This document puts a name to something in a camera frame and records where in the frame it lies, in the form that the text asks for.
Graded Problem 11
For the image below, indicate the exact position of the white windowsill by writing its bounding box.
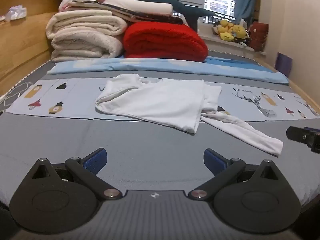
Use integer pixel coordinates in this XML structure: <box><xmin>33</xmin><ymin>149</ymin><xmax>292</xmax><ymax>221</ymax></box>
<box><xmin>199</xmin><ymin>34</ymin><xmax>268</xmax><ymax>55</ymax></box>

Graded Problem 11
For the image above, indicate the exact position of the yellow plush toy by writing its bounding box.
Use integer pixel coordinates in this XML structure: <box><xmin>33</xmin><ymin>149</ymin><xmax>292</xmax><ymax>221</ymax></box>
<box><xmin>232</xmin><ymin>24</ymin><xmax>249</xmax><ymax>39</ymax></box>
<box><xmin>217</xmin><ymin>19</ymin><xmax>235</xmax><ymax>42</ymax></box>

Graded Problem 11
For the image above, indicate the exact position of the purple box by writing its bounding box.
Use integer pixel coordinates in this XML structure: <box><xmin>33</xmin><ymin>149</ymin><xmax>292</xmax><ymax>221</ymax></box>
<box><xmin>275</xmin><ymin>52</ymin><xmax>293</xmax><ymax>78</ymax></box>

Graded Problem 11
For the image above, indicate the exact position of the light blue folded quilt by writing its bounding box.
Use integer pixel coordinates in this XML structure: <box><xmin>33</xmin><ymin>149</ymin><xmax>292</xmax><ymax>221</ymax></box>
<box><xmin>47</xmin><ymin>56</ymin><xmax>289</xmax><ymax>85</ymax></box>

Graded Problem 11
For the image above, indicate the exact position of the window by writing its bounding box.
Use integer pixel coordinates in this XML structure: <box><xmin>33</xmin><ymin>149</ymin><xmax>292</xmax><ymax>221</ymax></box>
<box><xmin>165</xmin><ymin>0</ymin><xmax>238</xmax><ymax>22</ymax></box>

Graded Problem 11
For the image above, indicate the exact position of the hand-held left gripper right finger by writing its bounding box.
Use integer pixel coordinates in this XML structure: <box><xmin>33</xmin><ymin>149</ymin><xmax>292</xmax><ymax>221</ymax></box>
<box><xmin>187</xmin><ymin>148</ymin><xmax>280</xmax><ymax>201</ymax></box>

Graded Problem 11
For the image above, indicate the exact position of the dark red bag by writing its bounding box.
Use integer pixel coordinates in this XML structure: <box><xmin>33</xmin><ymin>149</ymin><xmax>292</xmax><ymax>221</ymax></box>
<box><xmin>249</xmin><ymin>21</ymin><xmax>269</xmax><ymax>52</ymax></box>

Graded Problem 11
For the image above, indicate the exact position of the white long-sleeve shirt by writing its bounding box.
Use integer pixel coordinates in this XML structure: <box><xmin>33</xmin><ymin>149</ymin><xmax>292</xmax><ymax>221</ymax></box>
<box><xmin>94</xmin><ymin>74</ymin><xmax>284</xmax><ymax>156</ymax></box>

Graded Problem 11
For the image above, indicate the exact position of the blue curtain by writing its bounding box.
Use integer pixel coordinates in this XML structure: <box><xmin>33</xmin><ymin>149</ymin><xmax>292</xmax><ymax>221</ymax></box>
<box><xmin>235</xmin><ymin>0</ymin><xmax>258</xmax><ymax>27</ymax></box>

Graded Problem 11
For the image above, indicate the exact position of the deer-print light blue sheet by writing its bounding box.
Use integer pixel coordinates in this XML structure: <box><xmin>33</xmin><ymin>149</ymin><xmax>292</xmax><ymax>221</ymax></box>
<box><xmin>5</xmin><ymin>78</ymin><xmax>320</xmax><ymax>123</ymax></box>

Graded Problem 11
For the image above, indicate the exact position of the clear plastic bag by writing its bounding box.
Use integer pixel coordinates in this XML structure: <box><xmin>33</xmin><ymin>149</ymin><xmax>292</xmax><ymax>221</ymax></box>
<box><xmin>5</xmin><ymin>5</ymin><xmax>27</xmax><ymax>22</ymax></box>

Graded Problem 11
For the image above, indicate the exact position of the red folded blanket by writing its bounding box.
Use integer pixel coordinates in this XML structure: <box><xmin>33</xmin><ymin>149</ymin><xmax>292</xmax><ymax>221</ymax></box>
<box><xmin>123</xmin><ymin>21</ymin><xmax>209</xmax><ymax>62</ymax></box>

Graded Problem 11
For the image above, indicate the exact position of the wooden bed headboard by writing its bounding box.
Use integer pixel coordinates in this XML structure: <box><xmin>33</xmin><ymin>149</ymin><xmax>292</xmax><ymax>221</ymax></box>
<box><xmin>0</xmin><ymin>0</ymin><xmax>69</xmax><ymax>98</ymax></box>

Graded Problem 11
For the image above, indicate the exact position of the cream folded blanket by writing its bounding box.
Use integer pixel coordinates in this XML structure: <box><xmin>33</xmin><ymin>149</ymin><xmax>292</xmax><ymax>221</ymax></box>
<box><xmin>46</xmin><ymin>9</ymin><xmax>128</xmax><ymax>62</ymax></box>

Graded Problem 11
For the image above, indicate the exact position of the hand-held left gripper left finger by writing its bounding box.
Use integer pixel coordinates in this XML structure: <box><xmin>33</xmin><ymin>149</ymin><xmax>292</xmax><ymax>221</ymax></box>
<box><xmin>31</xmin><ymin>148</ymin><xmax>123</xmax><ymax>201</ymax></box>

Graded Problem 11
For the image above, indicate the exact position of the white cable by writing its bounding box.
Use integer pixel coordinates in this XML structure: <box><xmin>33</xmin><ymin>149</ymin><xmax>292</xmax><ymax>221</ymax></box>
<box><xmin>0</xmin><ymin>82</ymin><xmax>32</xmax><ymax>108</ymax></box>

